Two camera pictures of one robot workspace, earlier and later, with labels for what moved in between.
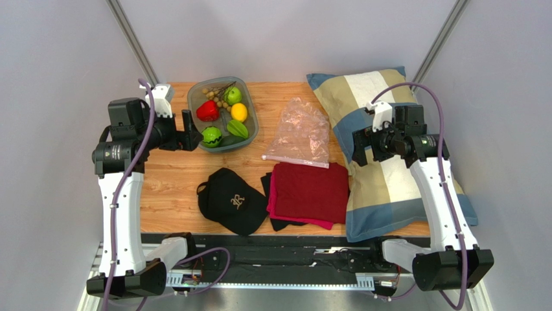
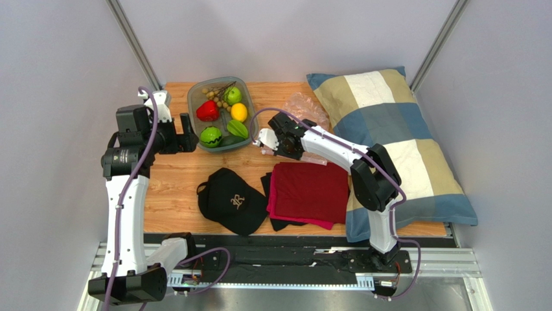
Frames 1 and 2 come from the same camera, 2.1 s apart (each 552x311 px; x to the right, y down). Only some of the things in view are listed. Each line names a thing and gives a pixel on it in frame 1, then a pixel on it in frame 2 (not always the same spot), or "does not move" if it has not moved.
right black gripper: (359, 147) → (278, 129)
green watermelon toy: (211, 136) does not move
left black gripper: (186, 140) does not move
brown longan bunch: (216, 94) does not move
